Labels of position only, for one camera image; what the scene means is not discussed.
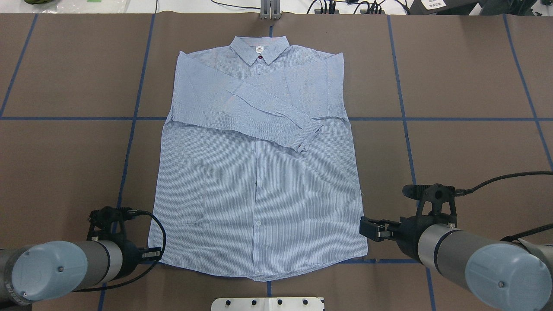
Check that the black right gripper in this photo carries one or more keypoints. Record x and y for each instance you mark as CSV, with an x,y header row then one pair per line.
x,y
408,232

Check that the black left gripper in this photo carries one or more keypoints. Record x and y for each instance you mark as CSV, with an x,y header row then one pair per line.
x,y
128,256

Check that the light blue striped shirt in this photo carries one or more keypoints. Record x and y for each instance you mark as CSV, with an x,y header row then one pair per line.
x,y
257,173

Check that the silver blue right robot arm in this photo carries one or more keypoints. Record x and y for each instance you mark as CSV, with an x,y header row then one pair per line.
x,y
507,275

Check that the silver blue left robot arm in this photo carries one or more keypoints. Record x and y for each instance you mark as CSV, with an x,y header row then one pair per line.
x,y
54,269

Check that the black box device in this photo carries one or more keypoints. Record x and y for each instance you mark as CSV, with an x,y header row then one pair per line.
x,y
465,7

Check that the green cloth bundle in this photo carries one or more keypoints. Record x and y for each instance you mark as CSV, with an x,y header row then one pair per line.
x,y
38,2

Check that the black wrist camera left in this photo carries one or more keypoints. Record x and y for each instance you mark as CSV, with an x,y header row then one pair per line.
x,y
108,224

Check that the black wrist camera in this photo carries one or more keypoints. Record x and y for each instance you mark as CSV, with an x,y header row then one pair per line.
x,y
441,197
108,224

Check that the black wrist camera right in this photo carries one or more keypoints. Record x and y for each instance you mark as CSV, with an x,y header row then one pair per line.
x,y
441,197

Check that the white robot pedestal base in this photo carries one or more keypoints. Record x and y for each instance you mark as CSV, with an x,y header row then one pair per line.
x,y
269,304

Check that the aluminium frame post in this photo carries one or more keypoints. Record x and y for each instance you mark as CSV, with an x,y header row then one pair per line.
x,y
270,9

